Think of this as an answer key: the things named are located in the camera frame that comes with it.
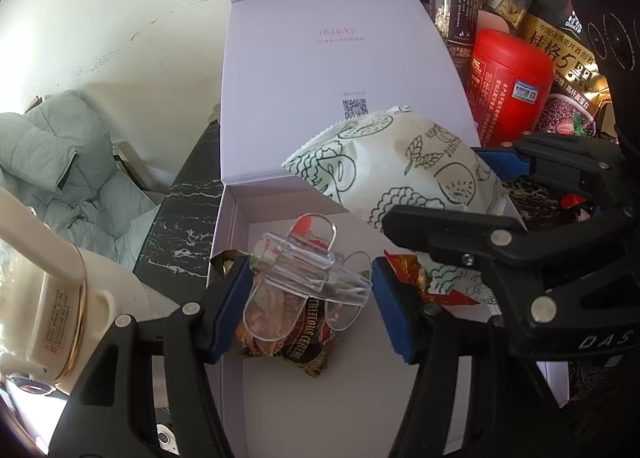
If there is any brown cereal packet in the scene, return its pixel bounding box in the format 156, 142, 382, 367
210, 248, 336, 379

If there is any cream electric kettle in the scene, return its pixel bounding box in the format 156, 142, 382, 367
0, 188, 151, 396

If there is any clear plastic clip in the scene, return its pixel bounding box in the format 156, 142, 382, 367
243, 213, 373, 341

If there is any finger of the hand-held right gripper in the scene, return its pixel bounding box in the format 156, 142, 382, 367
382, 205, 640, 335
474, 133, 631, 219

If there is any white green printed snack packet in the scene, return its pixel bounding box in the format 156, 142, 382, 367
281, 105, 513, 319

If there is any white cardboard box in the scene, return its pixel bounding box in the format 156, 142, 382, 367
206, 0, 571, 458

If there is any red canister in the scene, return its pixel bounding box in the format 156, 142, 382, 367
467, 28, 556, 149

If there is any black gold oat bag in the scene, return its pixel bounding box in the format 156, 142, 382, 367
520, 0, 613, 136

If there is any light blue puffer jacket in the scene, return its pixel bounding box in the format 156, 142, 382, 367
0, 91, 161, 259

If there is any dark-lidded jar with yellow contents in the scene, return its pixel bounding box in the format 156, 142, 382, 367
492, 0, 533, 29

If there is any small white device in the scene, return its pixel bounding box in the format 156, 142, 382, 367
152, 420, 181, 456

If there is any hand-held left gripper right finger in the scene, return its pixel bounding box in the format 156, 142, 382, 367
371, 255, 596, 458

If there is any glass jar with dark label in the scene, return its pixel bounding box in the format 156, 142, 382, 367
429, 0, 483, 74

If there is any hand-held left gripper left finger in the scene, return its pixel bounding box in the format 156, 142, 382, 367
47, 254, 253, 458

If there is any red gold snack packet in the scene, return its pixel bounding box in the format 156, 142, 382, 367
384, 251, 481, 306

